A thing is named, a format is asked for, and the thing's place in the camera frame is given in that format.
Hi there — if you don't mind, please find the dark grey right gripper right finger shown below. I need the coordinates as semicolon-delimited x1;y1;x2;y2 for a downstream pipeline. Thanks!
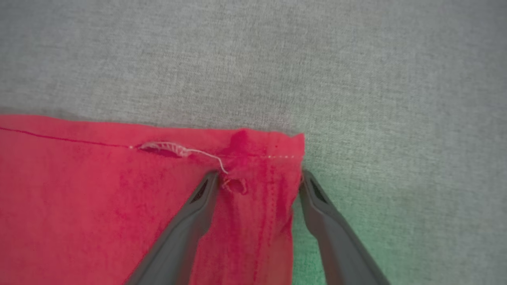
299;169;392;285

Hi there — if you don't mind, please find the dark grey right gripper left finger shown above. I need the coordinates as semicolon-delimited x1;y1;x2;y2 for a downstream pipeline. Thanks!
124;170;221;285

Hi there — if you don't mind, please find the red and white garment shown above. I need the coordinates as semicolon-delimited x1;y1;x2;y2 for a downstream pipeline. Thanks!
0;114;306;285

